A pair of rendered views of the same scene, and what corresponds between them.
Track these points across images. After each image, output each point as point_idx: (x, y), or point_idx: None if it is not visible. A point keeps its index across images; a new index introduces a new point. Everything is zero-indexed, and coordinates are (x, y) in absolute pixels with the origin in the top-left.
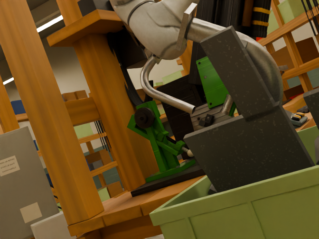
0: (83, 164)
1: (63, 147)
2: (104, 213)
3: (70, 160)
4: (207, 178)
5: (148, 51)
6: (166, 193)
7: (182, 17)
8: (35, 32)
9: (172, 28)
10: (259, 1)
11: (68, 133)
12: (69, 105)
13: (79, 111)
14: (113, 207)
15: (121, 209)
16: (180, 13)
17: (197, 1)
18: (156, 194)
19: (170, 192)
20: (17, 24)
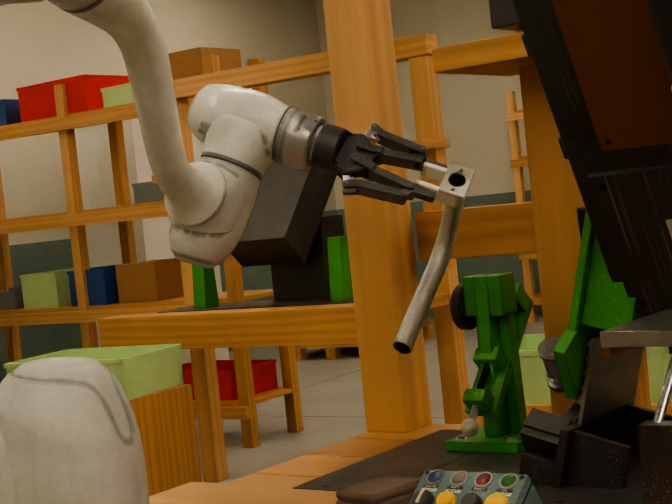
0: (387, 345)
1: (355, 306)
2: (365, 437)
3: (360, 331)
4: None
5: (436, 176)
6: (305, 464)
7: (171, 211)
8: (365, 94)
9: (170, 226)
10: (667, 67)
11: (373, 286)
12: (476, 215)
13: (500, 230)
14: (394, 437)
15: (328, 446)
16: (168, 203)
17: (166, 191)
18: (348, 457)
19: (292, 466)
20: (332, 87)
